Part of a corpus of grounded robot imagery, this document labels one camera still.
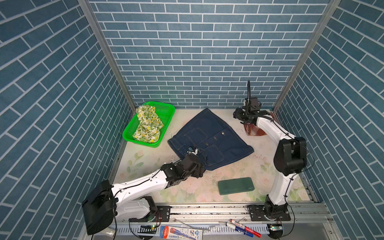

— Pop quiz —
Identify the red plaid skirt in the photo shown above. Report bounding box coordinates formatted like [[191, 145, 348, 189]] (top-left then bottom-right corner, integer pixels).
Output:
[[243, 113, 266, 137]]

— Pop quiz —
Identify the dark navy skirt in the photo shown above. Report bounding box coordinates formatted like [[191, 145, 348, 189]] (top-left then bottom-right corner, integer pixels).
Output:
[[168, 109, 254, 171]]

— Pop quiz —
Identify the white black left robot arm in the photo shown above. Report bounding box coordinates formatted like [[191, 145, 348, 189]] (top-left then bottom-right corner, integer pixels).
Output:
[[82, 154, 205, 235]]

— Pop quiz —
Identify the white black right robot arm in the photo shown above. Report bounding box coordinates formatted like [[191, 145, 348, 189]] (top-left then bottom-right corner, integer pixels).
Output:
[[233, 96, 307, 221]]

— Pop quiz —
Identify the dark green folded cloth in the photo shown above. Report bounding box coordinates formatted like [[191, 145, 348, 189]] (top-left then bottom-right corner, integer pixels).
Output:
[[218, 177, 255, 196]]

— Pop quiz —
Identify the yellow floral skirt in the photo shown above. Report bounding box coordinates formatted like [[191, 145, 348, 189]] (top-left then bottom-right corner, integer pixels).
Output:
[[133, 105, 164, 144]]

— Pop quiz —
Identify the green plastic basket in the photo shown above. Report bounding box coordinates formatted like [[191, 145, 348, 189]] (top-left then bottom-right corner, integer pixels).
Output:
[[122, 101, 175, 148]]

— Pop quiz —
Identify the blue red packaged tool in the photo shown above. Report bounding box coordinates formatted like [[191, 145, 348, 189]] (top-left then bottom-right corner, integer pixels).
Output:
[[160, 226, 204, 240]]

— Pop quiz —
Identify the blue marker pen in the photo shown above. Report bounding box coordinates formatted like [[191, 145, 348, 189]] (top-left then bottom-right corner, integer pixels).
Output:
[[226, 223, 254, 238]]

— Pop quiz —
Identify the red marker pen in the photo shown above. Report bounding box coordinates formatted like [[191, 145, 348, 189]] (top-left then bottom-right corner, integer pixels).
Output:
[[230, 219, 261, 238]]

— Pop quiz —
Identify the white small device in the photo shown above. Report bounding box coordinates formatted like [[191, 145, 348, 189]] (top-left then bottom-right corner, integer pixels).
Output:
[[101, 227, 117, 238]]

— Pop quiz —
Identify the aluminium corner frame post right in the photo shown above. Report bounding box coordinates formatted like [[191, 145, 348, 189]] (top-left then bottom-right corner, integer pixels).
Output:
[[272, 0, 341, 112]]

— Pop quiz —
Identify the aluminium corner frame post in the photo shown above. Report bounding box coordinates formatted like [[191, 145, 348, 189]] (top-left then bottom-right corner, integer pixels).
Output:
[[78, 0, 136, 113], [272, 0, 341, 112]]

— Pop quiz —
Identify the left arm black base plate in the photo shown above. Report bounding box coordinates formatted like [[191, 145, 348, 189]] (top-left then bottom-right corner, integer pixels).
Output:
[[130, 206, 171, 223]]

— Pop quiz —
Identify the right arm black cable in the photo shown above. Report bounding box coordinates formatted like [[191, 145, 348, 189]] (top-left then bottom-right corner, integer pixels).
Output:
[[244, 79, 316, 239]]

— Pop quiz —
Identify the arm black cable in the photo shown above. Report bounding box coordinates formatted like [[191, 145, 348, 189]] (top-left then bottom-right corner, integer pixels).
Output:
[[244, 79, 316, 239], [89, 146, 211, 240]]

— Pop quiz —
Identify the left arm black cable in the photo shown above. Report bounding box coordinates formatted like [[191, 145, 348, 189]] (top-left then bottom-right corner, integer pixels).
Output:
[[89, 146, 211, 240]]

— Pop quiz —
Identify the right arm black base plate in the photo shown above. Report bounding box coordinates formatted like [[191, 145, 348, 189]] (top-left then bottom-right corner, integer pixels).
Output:
[[246, 205, 291, 222]]

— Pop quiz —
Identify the aluminium front rail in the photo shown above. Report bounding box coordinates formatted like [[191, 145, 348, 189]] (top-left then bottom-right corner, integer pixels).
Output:
[[77, 202, 343, 240]]

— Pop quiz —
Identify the aluminium corner frame post left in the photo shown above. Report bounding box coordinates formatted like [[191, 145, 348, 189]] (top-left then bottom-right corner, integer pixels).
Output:
[[78, 0, 136, 113]]

